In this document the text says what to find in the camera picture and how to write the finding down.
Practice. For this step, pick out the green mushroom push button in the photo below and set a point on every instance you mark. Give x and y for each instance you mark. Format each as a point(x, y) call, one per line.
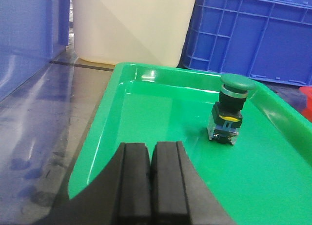
point(226, 119)

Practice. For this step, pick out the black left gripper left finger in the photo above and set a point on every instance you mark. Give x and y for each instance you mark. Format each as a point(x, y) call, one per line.
point(119, 195)

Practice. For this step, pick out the red plastic tray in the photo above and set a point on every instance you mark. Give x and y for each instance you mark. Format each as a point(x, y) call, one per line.
point(307, 111)

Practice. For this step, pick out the green plastic tray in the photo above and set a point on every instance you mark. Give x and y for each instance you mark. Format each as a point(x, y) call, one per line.
point(265, 178)

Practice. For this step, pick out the cream plastic basket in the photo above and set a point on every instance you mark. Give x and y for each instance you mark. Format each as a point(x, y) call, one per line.
point(144, 31)

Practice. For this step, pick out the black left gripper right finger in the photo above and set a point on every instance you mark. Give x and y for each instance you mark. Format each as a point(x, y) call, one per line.
point(179, 195)

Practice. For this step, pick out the lower stacked blue crate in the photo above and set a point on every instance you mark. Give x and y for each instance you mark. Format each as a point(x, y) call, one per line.
point(266, 40)

